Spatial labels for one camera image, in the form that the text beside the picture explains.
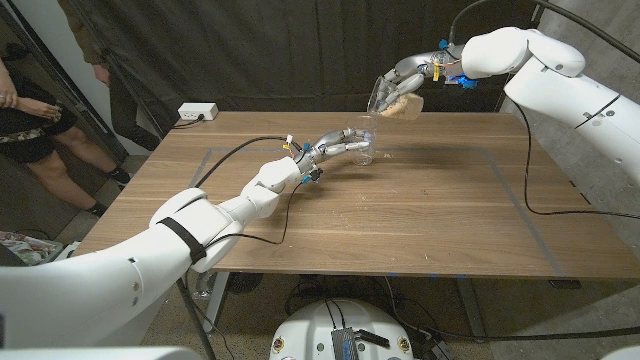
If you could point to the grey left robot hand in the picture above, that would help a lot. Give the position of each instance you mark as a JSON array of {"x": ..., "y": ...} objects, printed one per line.
[{"x": 330, "y": 145}]

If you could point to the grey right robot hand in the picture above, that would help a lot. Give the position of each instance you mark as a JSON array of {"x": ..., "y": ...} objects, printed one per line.
[{"x": 415, "y": 65}]

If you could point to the clear plastic cup with sugar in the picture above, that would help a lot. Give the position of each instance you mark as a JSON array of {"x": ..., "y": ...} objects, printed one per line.
[{"x": 407, "y": 107}]

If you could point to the brown sugar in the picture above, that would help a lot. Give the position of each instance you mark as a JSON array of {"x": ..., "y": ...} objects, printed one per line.
[{"x": 407, "y": 107}]

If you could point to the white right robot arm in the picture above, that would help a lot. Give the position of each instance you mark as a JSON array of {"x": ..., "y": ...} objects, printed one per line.
[{"x": 560, "y": 75}]

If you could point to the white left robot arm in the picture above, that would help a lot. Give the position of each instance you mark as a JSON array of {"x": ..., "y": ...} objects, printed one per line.
[{"x": 125, "y": 280}]

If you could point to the white power strip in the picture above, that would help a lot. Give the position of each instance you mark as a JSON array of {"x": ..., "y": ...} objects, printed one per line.
[{"x": 197, "y": 111}]

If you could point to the black backdrop curtain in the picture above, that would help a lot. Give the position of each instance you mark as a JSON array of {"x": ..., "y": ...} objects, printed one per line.
[{"x": 300, "y": 50}]

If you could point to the round black floor fan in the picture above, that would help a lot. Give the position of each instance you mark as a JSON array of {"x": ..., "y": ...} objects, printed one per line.
[{"x": 245, "y": 282}]

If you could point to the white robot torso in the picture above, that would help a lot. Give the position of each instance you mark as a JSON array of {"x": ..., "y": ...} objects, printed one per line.
[{"x": 315, "y": 330}]

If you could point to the grey metal table leg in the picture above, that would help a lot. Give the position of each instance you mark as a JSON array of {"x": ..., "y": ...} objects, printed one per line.
[
  {"x": 472, "y": 310},
  {"x": 216, "y": 305}
]

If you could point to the black flat module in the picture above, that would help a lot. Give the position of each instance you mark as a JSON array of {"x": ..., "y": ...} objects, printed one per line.
[{"x": 372, "y": 339}]

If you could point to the grey finned electronics box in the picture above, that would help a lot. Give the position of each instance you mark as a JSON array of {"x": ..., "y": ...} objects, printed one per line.
[{"x": 345, "y": 345}]

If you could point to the person in dark trousers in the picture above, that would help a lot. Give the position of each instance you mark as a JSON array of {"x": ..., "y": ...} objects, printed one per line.
[{"x": 120, "y": 110}]

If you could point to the person in black shorts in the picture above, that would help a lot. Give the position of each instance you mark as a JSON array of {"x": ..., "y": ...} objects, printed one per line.
[{"x": 30, "y": 135}]

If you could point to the colourful patterned bag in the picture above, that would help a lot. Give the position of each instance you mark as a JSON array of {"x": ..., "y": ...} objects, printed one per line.
[{"x": 25, "y": 247}]

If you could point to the black partition frame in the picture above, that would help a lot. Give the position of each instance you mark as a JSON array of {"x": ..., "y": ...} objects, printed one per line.
[{"x": 65, "y": 83}]

